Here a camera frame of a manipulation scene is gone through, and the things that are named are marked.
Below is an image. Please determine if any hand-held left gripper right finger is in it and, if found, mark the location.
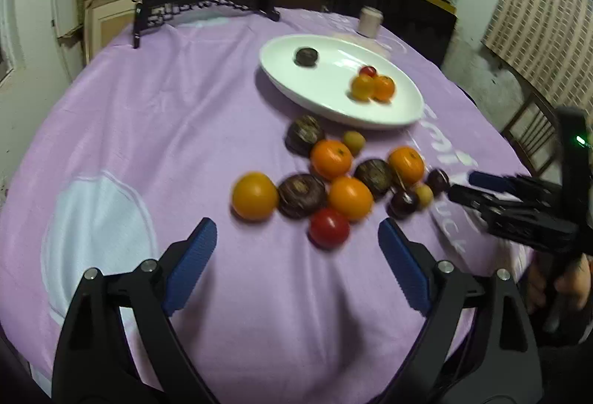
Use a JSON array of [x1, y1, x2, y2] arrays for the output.
[[378, 219, 543, 404]]

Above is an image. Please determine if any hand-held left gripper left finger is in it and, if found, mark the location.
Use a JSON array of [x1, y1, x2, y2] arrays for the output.
[[53, 218, 218, 404]]

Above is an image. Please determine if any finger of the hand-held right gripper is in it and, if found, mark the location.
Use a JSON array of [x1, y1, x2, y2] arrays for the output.
[[468, 171, 563, 203], [447, 183, 581, 253]]

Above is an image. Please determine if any small dark plum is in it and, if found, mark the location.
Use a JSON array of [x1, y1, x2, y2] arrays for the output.
[[386, 190, 420, 220], [426, 169, 451, 196]]

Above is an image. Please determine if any white oval plate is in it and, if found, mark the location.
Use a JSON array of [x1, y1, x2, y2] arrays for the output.
[[258, 34, 425, 130]]

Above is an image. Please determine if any person's right hand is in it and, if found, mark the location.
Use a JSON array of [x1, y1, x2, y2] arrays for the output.
[[527, 255, 593, 313]]

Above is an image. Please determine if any wooden chair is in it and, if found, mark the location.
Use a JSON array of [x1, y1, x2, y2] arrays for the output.
[[500, 89, 563, 175]]

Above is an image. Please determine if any small yellow-green fruit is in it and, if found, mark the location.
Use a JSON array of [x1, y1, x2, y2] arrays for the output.
[[343, 131, 366, 156], [414, 184, 435, 210]]

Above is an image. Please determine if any dark purple round fruit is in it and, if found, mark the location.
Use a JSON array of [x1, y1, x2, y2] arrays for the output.
[[277, 173, 329, 219], [285, 115, 326, 156], [354, 159, 395, 200]]

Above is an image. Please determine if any large yellow orange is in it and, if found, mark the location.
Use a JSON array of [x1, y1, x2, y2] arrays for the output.
[[231, 172, 280, 221]]

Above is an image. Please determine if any purple printed tablecloth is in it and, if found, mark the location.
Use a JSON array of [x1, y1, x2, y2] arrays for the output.
[[0, 8, 533, 404]]

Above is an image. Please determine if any small yellow orange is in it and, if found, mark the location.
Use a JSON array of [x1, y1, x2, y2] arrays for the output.
[[350, 74, 376, 102]]

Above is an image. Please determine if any small dark purple fruit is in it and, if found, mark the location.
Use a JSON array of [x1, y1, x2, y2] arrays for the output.
[[295, 47, 319, 67]]

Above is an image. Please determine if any cardboard box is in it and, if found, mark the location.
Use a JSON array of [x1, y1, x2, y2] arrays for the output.
[[56, 0, 140, 64]]

